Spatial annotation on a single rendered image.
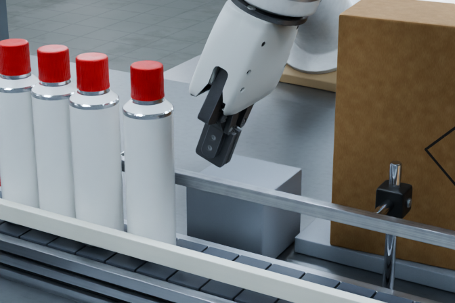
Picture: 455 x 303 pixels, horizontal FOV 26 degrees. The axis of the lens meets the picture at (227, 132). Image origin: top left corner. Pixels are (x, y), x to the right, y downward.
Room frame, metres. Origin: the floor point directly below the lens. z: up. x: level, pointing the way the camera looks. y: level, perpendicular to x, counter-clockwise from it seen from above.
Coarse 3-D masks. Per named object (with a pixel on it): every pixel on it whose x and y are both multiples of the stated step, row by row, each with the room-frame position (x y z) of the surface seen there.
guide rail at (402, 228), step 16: (176, 176) 0.95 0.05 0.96; (192, 176) 0.94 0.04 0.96; (208, 176) 0.94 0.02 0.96; (224, 192) 0.92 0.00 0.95; (240, 192) 0.91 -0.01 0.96; (256, 192) 0.90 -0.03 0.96; (272, 192) 0.90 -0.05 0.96; (288, 208) 0.89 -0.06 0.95; (304, 208) 0.88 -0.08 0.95; (320, 208) 0.87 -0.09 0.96; (336, 208) 0.86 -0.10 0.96; (352, 208) 0.86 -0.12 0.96; (352, 224) 0.85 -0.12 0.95; (368, 224) 0.84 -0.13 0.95; (384, 224) 0.84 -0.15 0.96; (400, 224) 0.83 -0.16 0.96; (416, 224) 0.83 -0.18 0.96; (416, 240) 0.82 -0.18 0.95; (432, 240) 0.81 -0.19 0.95; (448, 240) 0.81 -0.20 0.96
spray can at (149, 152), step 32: (160, 64) 0.94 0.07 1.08; (160, 96) 0.93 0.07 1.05; (128, 128) 0.92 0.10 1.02; (160, 128) 0.91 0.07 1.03; (128, 160) 0.92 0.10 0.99; (160, 160) 0.91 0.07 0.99; (128, 192) 0.92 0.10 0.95; (160, 192) 0.91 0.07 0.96; (128, 224) 0.92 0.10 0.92; (160, 224) 0.91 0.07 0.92
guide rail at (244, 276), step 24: (0, 216) 0.98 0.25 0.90; (24, 216) 0.96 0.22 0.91; (48, 216) 0.94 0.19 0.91; (96, 240) 0.91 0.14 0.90; (120, 240) 0.90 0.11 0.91; (144, 240) 0.89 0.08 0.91; (168, 264) 0.87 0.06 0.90; (192, 264) 0.85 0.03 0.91; (216, 264) 0.84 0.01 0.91; (240, 264) 0.84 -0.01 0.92; (264, 288) 0.81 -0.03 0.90; (288, 288) 0.80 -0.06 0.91; (312, 288) 0.79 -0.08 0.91
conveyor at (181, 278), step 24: (0, 192) 1.08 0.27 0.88; (48, 240) 0.96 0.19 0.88; (72, 240) 0.96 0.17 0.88; (120, 264) 0.90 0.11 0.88; (144, 264) 0.90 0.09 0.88; (264, 264) 0.90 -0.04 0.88; (192, 288) 0.86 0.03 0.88; (216, 288) 0.85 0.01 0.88; (240, 288) 0.85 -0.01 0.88; (336, 288) 0.85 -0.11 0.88; (360, 288) 0.85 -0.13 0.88
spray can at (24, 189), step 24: (0, 48) 1.01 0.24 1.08; (24, 48) 1.01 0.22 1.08; (0, 72) 1.01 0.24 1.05; (24, 72) 1.01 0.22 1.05; (0, 96) 1.00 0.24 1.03; (24, 96) 1.00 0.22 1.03; (0, 120) 1.00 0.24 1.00; (24, 120) 1.00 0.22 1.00; (0, 144) 1.00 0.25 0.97; (24, 144) 1.00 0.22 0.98; (0, 168) 1.01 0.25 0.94; (24, 168) 0.99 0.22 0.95; (24, 192) 0.99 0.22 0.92
